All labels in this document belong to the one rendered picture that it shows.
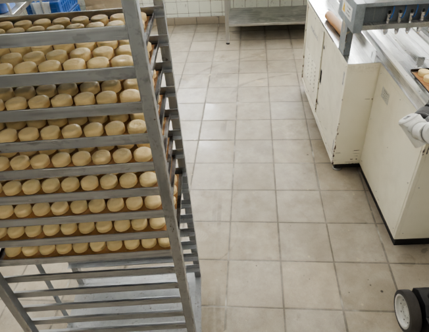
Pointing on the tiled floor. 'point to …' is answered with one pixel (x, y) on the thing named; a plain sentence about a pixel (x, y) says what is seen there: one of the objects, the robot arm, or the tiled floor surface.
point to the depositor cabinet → (343, 83)
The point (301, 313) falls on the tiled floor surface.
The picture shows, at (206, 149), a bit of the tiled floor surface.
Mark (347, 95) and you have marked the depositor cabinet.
